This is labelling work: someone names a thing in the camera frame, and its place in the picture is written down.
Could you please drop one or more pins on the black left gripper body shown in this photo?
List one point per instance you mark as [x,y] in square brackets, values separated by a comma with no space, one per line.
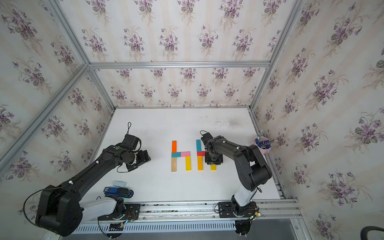
[141,158]

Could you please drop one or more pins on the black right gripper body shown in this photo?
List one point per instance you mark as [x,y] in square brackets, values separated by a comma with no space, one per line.
[213,158]

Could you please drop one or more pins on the amber yellow wooden block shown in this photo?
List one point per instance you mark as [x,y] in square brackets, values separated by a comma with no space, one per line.
[200,163]

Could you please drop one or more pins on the long teal wooden block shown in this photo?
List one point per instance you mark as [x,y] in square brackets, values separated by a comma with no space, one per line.
[199,145]

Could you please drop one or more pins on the pink wooden block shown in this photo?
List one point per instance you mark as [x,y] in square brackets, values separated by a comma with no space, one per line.
[185,154]

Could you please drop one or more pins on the natural wood block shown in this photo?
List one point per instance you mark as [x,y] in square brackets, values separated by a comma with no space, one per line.
[174,165]

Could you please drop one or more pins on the small teal wooden block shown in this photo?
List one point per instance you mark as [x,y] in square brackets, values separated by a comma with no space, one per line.
[176,155]

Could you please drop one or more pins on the orange wooden block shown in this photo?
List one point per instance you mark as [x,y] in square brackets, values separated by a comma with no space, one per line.
[174,146]

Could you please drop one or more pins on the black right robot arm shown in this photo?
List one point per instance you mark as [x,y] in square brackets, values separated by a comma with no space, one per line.
[252,168]

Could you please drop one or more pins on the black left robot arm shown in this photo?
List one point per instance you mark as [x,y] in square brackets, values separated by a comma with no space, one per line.
[61,209]

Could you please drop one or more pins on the light blue eraser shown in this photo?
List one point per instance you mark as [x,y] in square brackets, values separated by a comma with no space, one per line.
[119,184]

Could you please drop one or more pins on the blue stapler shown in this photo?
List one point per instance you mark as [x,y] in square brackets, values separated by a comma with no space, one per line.
[118,192]

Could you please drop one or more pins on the pink pen cup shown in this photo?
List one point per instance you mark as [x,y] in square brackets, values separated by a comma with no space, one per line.
[263,149]

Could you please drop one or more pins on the blue pens in cup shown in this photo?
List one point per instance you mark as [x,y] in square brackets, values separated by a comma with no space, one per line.
[266,143]

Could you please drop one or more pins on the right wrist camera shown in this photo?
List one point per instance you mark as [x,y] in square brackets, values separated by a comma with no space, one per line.
[206,138]

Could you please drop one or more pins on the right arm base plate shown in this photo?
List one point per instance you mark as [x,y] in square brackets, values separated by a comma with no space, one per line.
[232,210]

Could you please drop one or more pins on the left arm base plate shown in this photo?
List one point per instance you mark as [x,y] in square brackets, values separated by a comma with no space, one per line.
[129,211]

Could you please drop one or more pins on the aluminium mounting rail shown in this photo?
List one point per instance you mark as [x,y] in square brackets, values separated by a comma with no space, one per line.
[194,216]

